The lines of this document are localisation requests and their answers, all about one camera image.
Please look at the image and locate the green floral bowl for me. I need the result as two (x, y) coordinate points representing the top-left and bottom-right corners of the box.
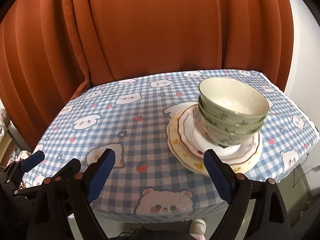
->
(199, 103), (264, 135)
(201, 116), (258, 146)
(199, 77), (269, 124)

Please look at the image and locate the black cable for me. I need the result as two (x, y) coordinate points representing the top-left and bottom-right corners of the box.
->
(292, 152), (320, 188)

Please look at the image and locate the white cartoon red-rimmed plate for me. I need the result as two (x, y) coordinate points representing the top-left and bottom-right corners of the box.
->
(177, 104), (263, 165)

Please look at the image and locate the blue checkered bear tablecloth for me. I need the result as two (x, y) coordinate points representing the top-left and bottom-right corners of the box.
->
(24, 69), (319, 223)

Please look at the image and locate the round yellow floral plate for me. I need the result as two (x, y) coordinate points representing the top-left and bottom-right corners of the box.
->
(169, 109), (261, 173)

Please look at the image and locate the orange curtain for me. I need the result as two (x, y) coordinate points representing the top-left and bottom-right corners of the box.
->
(1, 0), (293, 147)

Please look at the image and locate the cluttered shelf at left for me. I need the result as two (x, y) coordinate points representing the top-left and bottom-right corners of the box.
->
(1, 102), (31, 171)

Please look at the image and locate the scalloped yellow floral plate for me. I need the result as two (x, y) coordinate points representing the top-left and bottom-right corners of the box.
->
(166, 122), (209, 177)

